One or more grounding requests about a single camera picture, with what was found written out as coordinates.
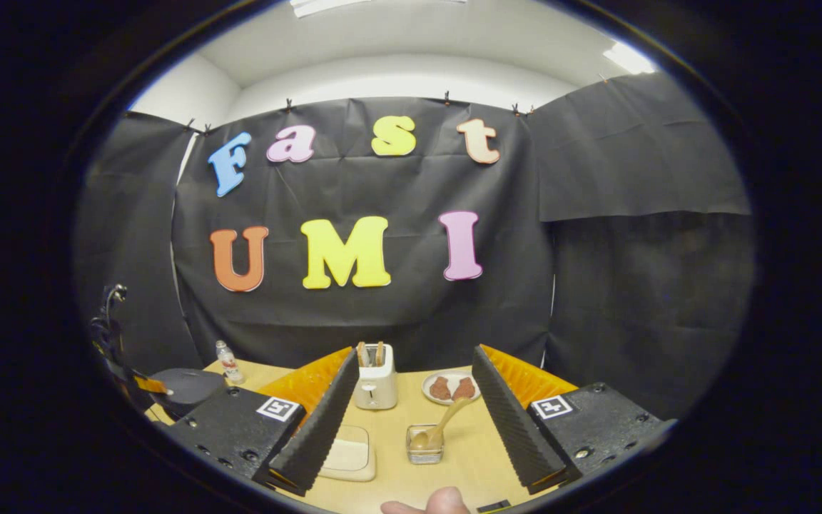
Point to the toasted bread slice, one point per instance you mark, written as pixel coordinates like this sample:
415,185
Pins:
362,355
379,353

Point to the clear rice container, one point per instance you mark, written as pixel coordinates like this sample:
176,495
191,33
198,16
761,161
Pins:
350,453

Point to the small clear bottle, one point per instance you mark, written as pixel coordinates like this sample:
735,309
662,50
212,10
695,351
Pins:
230,364

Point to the brown meat piece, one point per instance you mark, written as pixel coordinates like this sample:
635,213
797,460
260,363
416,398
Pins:
464,389
441,389

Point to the dark grey rice cooker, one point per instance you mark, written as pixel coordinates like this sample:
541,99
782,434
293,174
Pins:
190,389

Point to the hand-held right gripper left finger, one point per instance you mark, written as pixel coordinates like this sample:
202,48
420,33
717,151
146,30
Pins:
318,428

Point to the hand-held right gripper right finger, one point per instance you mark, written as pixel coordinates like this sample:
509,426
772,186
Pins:
518,428

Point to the black backdrop cloth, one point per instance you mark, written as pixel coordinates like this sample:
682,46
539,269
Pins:
397,314

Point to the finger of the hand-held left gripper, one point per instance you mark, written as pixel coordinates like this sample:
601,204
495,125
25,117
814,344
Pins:
150,385

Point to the white round plate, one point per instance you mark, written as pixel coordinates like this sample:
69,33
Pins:
450,373

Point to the ceiling light panel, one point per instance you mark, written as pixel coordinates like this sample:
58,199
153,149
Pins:
628,58

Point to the clear chopstick holder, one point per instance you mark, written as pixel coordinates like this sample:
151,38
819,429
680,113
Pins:
425,455

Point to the white toaster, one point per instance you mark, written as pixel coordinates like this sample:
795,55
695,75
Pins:
377,389

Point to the wooden spoon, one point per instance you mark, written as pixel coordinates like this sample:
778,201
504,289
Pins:
447,421

